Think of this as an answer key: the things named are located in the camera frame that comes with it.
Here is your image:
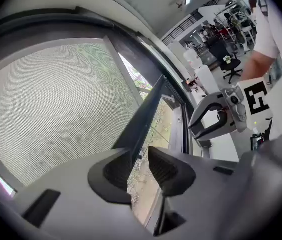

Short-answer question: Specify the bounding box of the person's white shirt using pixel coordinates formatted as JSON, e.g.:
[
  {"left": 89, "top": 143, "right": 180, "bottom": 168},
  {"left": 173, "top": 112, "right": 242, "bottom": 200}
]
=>
[{"left": 253, "top": 0, "right": 282, "bottom": 145}]

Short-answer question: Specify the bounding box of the white water dispenser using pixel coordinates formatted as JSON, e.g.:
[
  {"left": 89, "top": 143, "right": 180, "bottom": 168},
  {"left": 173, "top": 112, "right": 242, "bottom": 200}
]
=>
[{"left": 183, "top": 50, "right": 219, "bottom": 95}]

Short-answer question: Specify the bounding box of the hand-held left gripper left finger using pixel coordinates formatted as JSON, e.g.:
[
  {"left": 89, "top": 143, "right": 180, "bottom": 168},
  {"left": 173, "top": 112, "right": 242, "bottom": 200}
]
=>
[{"left": 13, "top": 147, "right": 154, "bottom": 240}]

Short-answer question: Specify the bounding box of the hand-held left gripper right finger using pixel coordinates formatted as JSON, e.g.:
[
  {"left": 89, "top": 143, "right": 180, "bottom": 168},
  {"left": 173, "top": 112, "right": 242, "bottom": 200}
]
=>
[{"left": 147, "top": 146, "right": 243, "bottom": 237}]

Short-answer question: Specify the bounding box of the black window frame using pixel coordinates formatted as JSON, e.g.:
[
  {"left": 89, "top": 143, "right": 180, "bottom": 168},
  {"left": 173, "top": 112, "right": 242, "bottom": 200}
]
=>
[{"left": 0, "top": 6, "right": 195, "bottom": 158}]

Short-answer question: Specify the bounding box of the black metal railing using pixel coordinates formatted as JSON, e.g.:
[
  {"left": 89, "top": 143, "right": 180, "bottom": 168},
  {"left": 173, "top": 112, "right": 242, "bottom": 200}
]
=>
[{"left": 161, "top": 8, "right": 204, "bottom": 46}]

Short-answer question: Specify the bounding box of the black office chair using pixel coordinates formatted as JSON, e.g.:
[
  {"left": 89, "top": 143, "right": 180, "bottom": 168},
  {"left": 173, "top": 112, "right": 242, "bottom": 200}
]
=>
[{"left": 220, "top": 50, "right": 244, "bottom": 85}]

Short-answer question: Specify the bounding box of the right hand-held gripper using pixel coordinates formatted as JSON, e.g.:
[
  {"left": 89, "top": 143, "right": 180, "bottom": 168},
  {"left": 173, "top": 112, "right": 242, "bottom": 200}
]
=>
[{"left": 187, "top": 77, "right": 274, "bottom": 142}]

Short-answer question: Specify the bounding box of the red and black clutter pile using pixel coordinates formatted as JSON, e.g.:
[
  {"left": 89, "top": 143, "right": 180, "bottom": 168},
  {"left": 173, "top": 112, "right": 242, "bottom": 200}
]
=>
[{"left": 185, "top": 77, "right": 200, "bottom": 90}]

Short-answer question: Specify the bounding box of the person's right forearm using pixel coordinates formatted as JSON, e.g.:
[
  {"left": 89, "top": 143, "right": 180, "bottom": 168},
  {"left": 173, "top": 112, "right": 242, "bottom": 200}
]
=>
[{"left": 240, "top": 49, "right": 275, "bottom": 83}]

